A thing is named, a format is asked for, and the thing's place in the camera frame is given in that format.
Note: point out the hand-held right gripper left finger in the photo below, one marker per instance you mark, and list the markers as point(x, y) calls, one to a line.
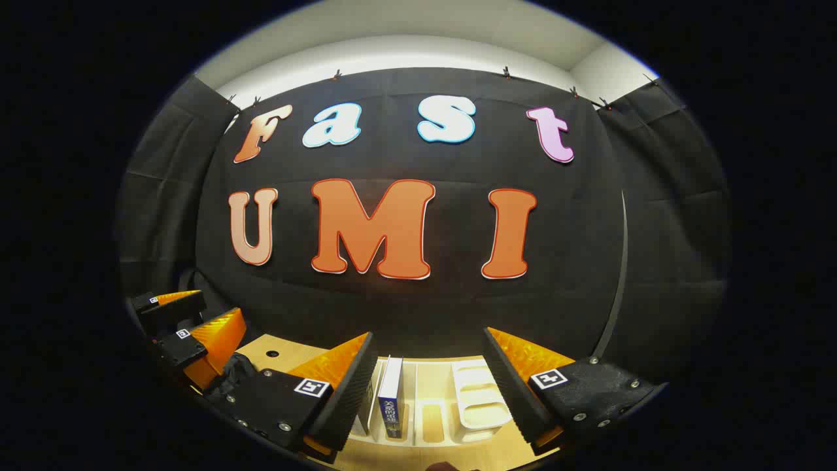
point(343, 399)

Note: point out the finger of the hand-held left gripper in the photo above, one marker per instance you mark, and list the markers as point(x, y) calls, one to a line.
point(167, 313)
point(186, 350)

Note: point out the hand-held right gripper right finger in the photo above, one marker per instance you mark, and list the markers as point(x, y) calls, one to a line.
point(516, 392)

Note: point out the white plastic bookshelf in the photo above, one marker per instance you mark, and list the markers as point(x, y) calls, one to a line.
point(480, 399)

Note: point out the blue cover book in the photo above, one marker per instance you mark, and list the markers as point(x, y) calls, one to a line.
point(391, 399)

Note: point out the black schoolbag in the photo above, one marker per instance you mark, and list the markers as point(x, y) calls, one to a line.
point(235, 376)

